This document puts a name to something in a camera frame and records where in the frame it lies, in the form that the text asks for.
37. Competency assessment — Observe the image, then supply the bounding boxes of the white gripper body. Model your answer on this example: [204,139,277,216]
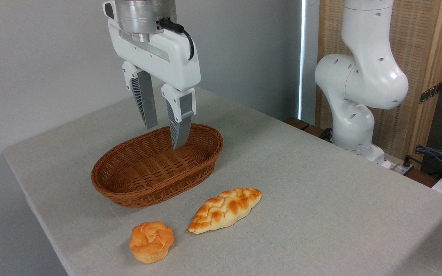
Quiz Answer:
[103,1,201,92]

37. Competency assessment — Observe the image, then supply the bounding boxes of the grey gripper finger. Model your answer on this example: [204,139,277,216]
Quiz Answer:
[161,84,197,150]
[122,61,159,130]

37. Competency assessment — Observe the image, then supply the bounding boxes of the long braided bread loaf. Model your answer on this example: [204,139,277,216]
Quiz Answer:
[186,187,262,235]

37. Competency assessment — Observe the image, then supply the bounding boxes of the round orange bread bun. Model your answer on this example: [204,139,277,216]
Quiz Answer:
[129,221,175,264]

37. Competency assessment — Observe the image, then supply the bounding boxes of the brown oval wicker basket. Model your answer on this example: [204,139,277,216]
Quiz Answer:
[91,123,224,209]

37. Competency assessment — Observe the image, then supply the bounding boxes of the grey tablecloth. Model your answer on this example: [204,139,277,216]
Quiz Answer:
[2,86,442,276]

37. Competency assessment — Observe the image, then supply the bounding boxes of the wooden woven folding screen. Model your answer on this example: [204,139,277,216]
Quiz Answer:
[316,0,442,170]

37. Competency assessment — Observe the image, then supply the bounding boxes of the metal screen hinge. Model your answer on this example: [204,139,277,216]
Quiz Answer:
[419,82,442,104]

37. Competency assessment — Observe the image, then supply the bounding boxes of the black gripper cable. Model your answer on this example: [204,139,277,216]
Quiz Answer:
[159,18,195,61]

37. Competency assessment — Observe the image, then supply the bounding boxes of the grey cable bundle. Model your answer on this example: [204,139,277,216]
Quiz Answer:
[414,145,442,177]

